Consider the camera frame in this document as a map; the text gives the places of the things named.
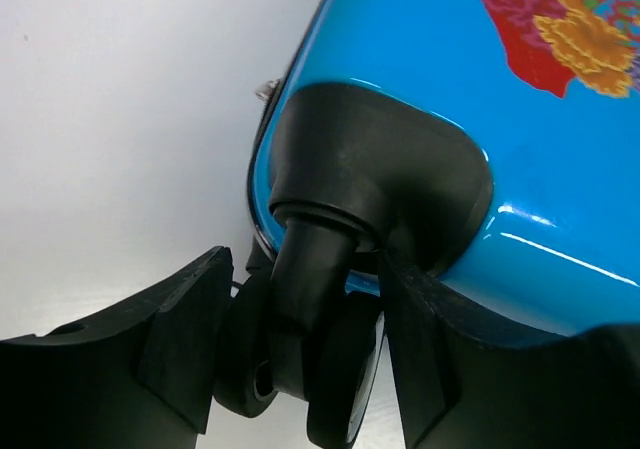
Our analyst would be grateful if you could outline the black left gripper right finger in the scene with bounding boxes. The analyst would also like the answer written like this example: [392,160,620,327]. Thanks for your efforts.
[379,251,639,448]

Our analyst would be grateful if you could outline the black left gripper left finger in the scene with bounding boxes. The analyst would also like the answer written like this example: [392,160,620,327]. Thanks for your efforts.
[1,246,233,448]

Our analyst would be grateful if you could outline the blue hard-shell suitcase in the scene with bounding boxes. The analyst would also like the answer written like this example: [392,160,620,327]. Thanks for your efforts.
[214,0,639,448]

